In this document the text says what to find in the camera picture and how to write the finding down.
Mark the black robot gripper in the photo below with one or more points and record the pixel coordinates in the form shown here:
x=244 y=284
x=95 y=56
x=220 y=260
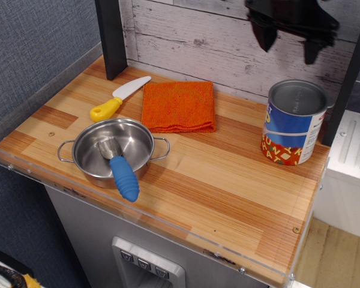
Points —
x=302 y=18

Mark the blue labelled soup can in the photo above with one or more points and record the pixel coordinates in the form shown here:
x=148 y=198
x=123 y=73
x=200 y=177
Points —
x=294 y=116

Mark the silver steel pot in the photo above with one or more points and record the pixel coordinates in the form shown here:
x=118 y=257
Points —
x=96 y=145

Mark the orange folded cloth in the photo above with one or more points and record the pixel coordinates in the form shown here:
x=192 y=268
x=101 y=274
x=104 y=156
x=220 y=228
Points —
x=177 y=107

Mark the white toy sink unit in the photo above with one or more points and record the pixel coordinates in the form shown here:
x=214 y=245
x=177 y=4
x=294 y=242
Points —
x=337 y=202

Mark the clear acrylic table guard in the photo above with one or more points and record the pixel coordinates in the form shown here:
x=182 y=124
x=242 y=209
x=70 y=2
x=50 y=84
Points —
x=210 y=202

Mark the grey toy fridge cabinet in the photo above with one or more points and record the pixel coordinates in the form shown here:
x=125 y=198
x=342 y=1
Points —
x=91 y=226

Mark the silver ice dispenser panel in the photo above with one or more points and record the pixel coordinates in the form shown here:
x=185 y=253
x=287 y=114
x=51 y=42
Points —
x=139 y=267

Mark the yellow black object bottom left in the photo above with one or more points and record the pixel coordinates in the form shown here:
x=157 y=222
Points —
x=30 y=282

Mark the black right shelf post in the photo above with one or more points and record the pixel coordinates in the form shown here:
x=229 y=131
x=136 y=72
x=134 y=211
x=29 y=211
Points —
x=343 y=98

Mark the black shelf post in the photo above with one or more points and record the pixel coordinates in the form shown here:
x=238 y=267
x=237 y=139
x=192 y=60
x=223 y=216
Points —
x=112 y=37
x=343 y=98

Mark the black left shelf post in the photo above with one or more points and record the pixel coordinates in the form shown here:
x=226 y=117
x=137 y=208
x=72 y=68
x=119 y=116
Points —
x=112 y=37

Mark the yellow handled toy knife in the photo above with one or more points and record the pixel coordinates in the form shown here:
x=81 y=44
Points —
x=107 y=110

